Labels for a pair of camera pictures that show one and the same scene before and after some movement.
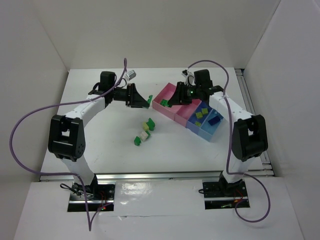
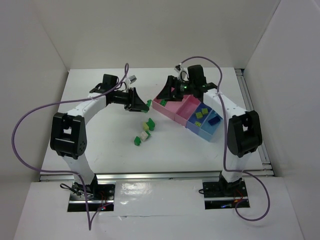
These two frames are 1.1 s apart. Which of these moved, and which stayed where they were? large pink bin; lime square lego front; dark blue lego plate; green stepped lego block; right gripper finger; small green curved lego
Moved: right gripper finger; green stepped lego block
Stayed: dark blue lego plate; small green curved lego; lime square lego front; large pink bin
